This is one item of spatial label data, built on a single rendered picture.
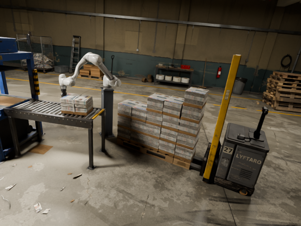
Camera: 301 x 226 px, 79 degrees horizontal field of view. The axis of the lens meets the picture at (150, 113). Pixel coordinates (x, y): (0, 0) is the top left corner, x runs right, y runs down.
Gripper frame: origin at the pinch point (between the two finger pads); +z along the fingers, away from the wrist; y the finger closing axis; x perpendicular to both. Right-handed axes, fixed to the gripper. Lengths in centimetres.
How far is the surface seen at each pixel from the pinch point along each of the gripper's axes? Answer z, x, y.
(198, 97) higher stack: -30, -199, 11
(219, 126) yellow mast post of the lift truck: -3, -228, -19
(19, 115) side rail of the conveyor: 21, 55, -27
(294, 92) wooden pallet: 20, -609, 468
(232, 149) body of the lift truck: 26, -251, -23
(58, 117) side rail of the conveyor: 13.9, -7.1, -27.5
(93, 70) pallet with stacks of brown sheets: 51, 214, 601
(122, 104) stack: 10, -77, 51
